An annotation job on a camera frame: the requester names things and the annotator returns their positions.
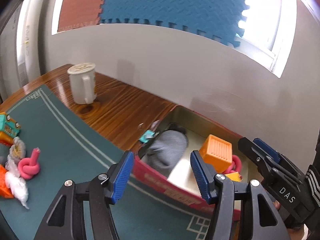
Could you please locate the orange embossed toy cube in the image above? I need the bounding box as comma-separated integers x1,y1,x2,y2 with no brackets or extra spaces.
225,172,242,182

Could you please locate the person's hand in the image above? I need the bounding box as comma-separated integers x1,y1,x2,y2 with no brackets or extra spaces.
276,193,319,239

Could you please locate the black striped glove cuff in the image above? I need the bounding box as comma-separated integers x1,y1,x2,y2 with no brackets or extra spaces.
305,165,320,207

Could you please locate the small orange ribbed cube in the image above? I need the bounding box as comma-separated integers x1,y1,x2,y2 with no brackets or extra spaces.
199,134,232,173

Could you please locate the crumpled clear plastic bag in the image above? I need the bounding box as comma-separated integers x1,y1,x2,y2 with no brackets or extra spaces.
5,155,29,210

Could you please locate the orange dotted toy cube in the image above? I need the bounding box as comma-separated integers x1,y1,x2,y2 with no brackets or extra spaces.
0,165,14,199

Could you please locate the green table mat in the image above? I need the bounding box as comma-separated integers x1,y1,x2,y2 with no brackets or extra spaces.
1,85,209,239

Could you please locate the small grey plush toy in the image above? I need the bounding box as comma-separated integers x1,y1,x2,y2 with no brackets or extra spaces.
9,137,26,164

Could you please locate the red storage box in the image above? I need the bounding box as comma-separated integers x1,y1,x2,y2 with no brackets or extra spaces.
132,104,266,240

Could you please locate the teal orange toy bus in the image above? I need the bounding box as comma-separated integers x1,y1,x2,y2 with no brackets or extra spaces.
0,112,21,146

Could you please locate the teal box clasp tag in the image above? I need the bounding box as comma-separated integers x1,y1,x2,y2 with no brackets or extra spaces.
139,129,156,144

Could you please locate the white ceramic mug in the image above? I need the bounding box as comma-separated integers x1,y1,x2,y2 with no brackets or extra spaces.
67,63,97,105

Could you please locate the pink knotted rope toy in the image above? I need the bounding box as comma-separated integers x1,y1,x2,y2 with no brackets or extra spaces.
18,147,41,180

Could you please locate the blue foam wall tile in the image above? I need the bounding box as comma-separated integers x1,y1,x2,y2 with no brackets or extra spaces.
99,0,249,48

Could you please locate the red foam wall tile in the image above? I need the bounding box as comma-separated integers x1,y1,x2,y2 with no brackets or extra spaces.
57,0,104,32

